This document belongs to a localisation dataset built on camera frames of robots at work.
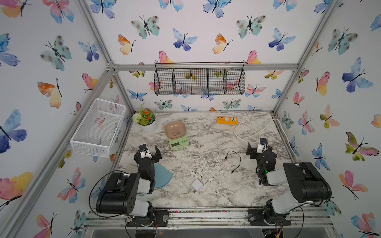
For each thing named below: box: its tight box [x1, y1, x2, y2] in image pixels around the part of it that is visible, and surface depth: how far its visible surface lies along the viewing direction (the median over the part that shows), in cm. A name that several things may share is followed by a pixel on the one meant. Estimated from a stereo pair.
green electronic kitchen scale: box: [168, 136, 190, 150], surface depth 103 cm
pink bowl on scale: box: [164, 120, 188, 139], surface depth 107 cm
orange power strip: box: [216, 116, 239, 125], surface depth 115 cm
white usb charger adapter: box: [190, 178, 203, 191], surface depth 86 cm
